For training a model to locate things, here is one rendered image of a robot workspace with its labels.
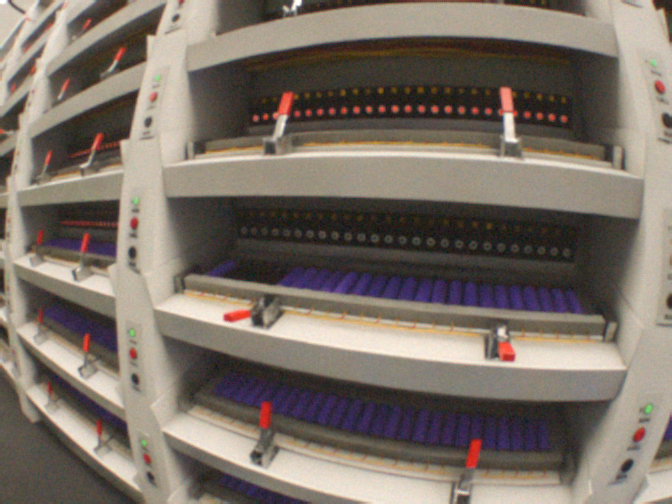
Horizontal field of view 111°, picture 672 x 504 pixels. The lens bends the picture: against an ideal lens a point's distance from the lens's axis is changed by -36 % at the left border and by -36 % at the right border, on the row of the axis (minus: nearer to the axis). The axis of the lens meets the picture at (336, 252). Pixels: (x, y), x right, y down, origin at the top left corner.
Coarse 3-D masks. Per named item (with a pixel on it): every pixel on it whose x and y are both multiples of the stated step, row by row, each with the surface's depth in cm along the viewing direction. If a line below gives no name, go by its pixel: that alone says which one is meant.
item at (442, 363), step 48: (240, 240) 60; (192, 336) 45; (240, 336) 41; (288, 336) 39; (336, 336) 39; (384, 336) 38; (432, 336) 37; (624, 336) 28; (384, 384) 37; (432, 384) 35; (480, 384) 33; (528, 384) 31; (576, 384) 29
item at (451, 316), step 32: (192, 288) 49; (224, 288) 47; (256, 288) 45; (288, 288) 45; (416, 320) 39; (448, 320) 38; (480, 320) 36; (512, 320) 35; (544, 320) 34; (576, 320) 33
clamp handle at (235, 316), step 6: (258, 300) 41; (264, 306) 41; (234, 312) 36; (240, 312) 36; (246, 312) 37; (252, 312) 38; (258, 312) 40; (228, 318) 35; (234, 318) 35; (240, 318) 36; (246, 318) 37
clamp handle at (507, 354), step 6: (498, 330) 32; (504, 330) 32; (498, 336) 32; (498, 342) 30; (504, 342) 30; (498, 348) 29; (504, 348) 27; (510, 348) 27; (504, 354) 26; (510, 354) 26; (504, 360) 26; (510, 360) 26
